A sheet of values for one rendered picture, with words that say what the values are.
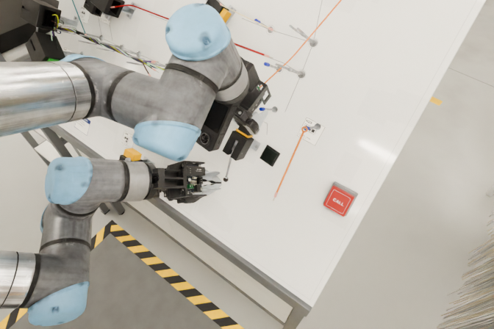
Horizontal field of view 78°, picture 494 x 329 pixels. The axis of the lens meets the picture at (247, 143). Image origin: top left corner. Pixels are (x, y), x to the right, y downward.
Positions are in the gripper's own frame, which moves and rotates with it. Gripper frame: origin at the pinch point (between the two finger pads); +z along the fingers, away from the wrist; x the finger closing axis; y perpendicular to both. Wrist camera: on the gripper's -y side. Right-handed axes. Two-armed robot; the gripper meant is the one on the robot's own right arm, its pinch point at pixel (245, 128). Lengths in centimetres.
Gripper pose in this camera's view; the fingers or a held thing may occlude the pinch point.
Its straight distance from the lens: 69.5
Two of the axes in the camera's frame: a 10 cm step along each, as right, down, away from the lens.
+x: -7.7, -5.5, 3.3
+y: 6.0, -8.0, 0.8
